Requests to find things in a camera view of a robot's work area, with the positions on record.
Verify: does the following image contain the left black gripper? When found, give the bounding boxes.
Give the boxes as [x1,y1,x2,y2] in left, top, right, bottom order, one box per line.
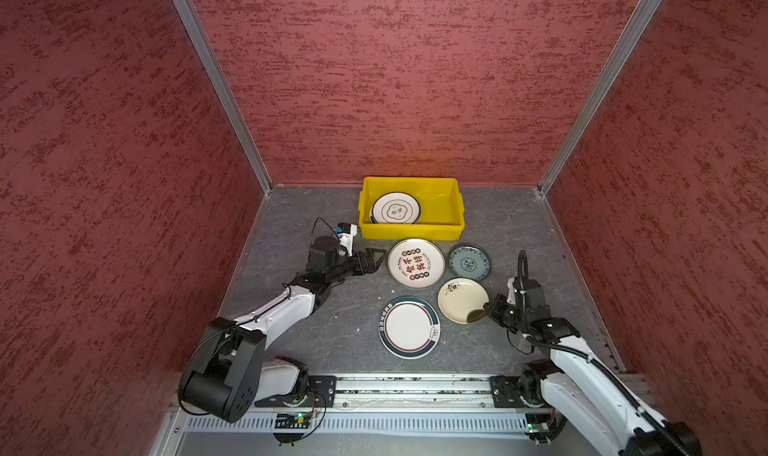
[327,249,387,283]

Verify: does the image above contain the cream plate dark brush mark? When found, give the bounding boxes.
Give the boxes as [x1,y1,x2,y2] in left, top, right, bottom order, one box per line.
[437,278,490,324]

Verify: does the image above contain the white plate red characters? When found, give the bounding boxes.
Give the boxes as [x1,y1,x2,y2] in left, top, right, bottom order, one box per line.
[387,238,446,289]

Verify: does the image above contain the white plate quatrefoil outline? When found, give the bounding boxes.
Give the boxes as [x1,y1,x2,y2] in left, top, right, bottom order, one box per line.
[369,192,422,225]

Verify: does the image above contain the small teal patterned plate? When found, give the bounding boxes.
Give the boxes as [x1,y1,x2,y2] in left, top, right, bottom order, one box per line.
[447,244,492,281]

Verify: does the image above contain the large white plate green rim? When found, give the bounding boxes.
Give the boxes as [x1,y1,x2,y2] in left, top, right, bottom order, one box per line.
[378,296,441,360]

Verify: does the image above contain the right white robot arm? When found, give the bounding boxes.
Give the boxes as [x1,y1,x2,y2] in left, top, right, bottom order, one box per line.
[481,276,703,455]

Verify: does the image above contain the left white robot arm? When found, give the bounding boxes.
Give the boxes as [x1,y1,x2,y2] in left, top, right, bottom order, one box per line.
[177,234,387,423]

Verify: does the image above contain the yellow plastic bin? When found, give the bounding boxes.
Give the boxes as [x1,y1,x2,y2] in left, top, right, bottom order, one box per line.
[358,177,466,241]

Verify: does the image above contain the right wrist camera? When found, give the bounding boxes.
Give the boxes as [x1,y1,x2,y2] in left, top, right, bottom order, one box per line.
[506,278,517,306]

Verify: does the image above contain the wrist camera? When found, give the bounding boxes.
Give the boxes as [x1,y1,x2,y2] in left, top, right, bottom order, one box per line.
[335,223,358,256]
[506,278,517,306]

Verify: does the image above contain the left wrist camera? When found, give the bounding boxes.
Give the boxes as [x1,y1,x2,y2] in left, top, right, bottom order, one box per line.
[335,223,358,256]

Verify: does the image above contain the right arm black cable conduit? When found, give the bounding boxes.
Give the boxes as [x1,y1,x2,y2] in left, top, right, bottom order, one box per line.
[506,250,691,456]

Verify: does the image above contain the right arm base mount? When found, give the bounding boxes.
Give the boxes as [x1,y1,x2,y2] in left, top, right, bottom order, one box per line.
[489,375,543,409]

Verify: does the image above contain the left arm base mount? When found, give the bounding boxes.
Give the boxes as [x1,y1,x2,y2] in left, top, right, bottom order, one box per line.
[296,375,338,409]

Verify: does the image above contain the aluminium mounting rail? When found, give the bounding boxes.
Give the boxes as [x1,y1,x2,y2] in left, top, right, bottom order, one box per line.
[150,373,557,455]

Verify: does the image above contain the left aluminium corner post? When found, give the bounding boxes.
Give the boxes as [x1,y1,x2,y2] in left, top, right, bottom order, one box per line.
[171,0,273,197]

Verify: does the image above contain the aluminium corner post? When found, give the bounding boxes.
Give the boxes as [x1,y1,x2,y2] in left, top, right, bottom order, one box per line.
[538,0,664,198]
[171,0,273,197]

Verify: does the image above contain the right aluminium corner post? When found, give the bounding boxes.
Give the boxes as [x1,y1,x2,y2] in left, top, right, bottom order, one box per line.
[538,0,664,198]

